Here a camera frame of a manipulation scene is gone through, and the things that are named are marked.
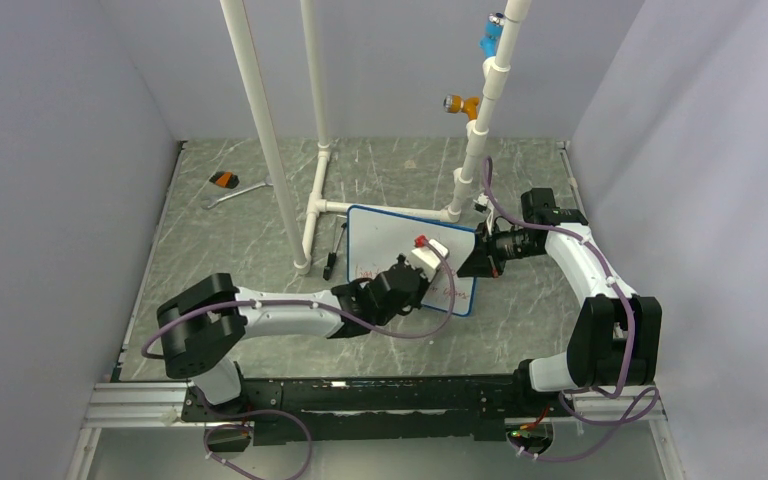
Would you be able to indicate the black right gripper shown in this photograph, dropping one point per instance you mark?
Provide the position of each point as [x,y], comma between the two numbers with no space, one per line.
[479,263]

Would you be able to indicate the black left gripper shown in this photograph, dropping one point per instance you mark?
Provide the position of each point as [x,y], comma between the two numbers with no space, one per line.
[422,288]

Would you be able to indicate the blue framed whiteboard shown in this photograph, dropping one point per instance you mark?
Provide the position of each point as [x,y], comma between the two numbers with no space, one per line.
[376,237]

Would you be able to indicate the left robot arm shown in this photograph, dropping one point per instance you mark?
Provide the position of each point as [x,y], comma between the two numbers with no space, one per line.
[198,327]

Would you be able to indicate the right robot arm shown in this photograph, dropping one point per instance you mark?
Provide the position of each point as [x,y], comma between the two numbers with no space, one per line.
[615,340]

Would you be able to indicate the orange nozzle fitting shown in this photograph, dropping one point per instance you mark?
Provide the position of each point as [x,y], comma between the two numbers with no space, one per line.
[455,104]

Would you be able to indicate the orange black small tool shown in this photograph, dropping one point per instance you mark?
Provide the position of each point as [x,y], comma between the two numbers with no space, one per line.
[225,179]

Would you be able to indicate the silver wrench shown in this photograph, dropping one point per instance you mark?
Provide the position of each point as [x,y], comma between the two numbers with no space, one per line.
[211,202]

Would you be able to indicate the blue nozzle fitting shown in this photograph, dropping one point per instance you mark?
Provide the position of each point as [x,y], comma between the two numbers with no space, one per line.
[492,33]

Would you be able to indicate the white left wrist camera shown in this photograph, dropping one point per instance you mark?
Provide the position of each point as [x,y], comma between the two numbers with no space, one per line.
[426,256]

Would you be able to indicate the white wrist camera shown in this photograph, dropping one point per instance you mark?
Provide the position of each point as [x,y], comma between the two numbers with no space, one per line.
[426,256]
[483,205]

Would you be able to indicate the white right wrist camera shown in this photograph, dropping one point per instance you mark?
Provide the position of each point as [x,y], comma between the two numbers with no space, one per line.
[483,205]

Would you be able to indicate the white pvc pipe frame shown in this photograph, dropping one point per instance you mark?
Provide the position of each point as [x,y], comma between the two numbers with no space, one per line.
[495,69]

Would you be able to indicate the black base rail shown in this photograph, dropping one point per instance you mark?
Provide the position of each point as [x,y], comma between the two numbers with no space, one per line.
[479,407]

